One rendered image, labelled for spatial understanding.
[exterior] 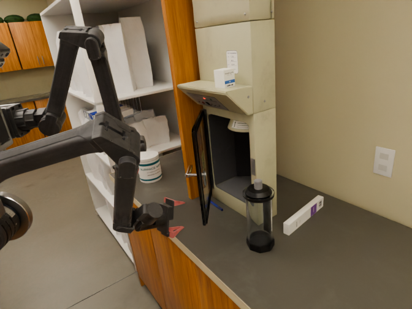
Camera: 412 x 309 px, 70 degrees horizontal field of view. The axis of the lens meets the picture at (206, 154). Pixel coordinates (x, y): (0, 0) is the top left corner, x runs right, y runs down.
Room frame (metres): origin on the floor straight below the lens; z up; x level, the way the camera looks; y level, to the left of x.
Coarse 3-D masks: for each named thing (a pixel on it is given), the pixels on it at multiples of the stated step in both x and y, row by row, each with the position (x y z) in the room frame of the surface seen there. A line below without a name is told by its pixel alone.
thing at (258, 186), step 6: (258, 180) 0.89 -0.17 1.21; (252, 186) 0.91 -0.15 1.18; (258, 186) 0.88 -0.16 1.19; (264, 186) 0.90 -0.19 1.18; (246, 192) 0.89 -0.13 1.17; (252, 192) 0.87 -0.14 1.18; (258, 192) 0.87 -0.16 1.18; (264, 192) 0.86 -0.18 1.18; (270, 192) 0.87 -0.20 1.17; (258, 198) 0.85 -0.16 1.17
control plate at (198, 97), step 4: (192, 96) 1.20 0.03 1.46; (196, 96) 1.17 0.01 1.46; (200, 96) 1.13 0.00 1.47; (204, 96) 1.10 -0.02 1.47; (208, 96) 1.08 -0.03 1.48; (196, 100) 1.22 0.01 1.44; (200, 100) 1.18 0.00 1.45; (204, 100) 1.15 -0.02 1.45; (208, 100) 1.11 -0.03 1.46; (212, 100) 1.09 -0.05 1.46; (216, 100) 1.06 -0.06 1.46; (204, 104) 1.20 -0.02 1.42; (216, 104) 1.10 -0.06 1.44; (220, 104) 1.07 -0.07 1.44; (220, 108) 1.11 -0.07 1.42; (224, 108) 1.08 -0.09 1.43
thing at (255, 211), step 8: (272, 192) 0.88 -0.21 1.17; (248, 208) 0.87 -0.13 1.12; (256, 208) 0.85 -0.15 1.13; (264, 208) 0.85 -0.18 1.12; (248, 216) 0.88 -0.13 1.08; (256, 216) 0.85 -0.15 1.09; (264, 216) 0.85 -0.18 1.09; (272, 216) 0.88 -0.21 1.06; (248, 224) 0.88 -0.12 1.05; (256, 224) 0.85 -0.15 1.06; (264, 224) 0.85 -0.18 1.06; (272, 224) 0.88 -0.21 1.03; (248, 232) 0.88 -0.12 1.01; (256, 232) 0.85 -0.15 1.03; (264, 232) 0.85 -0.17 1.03; (272, 232) 0.88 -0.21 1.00; (248, 240) 0.89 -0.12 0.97; (256, 240) 0.85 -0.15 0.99; (264, 240) 0.85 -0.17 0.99
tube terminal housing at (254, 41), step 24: (240, 24) 1.05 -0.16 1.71; (264, 24) 1.05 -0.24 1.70; (216, 48) 1.17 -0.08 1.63; (240, 48) 1.06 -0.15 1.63; (264, 48) 1.05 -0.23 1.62; (240, 72) 1.06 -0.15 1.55; (264, 72) 1.04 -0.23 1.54; (264, 96) 1.04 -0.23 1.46; (240, 120) 1.07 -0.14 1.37; (264, 120) 1.04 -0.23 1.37; (264, 144) 1.04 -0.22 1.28; (264, 168) 1.04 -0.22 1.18; (216, 192) 1.25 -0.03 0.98
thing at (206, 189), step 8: (200, 112) 1.20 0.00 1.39; (192, 128) 0.99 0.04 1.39; (200, 128) 1.14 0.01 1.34; (192, 136) 0.97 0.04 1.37; (200, 136) 1.11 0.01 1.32; (200, 144) 1.09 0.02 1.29; (200, 152) 1.07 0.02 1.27; (200, 160) 1.05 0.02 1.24; (200, 168) 1.02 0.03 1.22; (208, 176) 1.22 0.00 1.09; (208, 184) 1.19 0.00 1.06; (200, 192) 0.97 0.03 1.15; (208, 192) 1.16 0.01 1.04; (200, 200) 0.97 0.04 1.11
